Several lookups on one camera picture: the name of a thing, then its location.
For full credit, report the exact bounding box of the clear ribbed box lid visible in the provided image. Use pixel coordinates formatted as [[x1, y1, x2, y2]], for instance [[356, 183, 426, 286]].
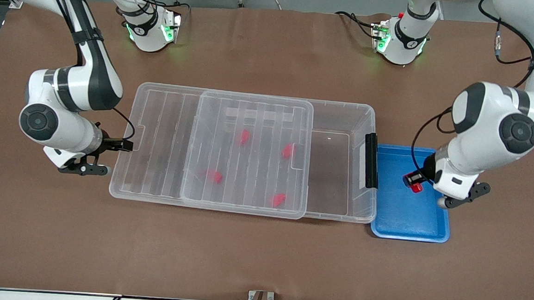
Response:
[[108, 81, 317, 221]]

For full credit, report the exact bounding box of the clear plastic storage box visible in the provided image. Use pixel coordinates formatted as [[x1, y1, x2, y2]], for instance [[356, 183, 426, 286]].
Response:
[[180, 89, 385, 225]]

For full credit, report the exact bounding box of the blue plastic tray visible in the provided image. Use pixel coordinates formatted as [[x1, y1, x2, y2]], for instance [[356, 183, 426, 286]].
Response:
[[370, 144, 456, 244]]

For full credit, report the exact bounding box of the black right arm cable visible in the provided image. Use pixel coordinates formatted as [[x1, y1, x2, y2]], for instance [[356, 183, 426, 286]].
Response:
[[34, 0, 144, 142]]

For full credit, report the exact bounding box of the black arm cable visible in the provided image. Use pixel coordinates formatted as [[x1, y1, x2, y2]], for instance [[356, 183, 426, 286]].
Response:
[[409, 0, 534, 186], [34, 0, 144, 142]]

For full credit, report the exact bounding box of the black box latch handle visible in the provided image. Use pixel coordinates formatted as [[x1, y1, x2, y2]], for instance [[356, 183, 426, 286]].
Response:
[[362, 132, 383, 190]]

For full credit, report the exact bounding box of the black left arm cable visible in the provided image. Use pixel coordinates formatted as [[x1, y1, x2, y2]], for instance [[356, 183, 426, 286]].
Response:
[[409, 0, 534, 186]]

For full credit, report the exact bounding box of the black left base cable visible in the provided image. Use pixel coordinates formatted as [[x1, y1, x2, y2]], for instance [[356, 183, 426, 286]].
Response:
[[334, 10, 379, 38]]

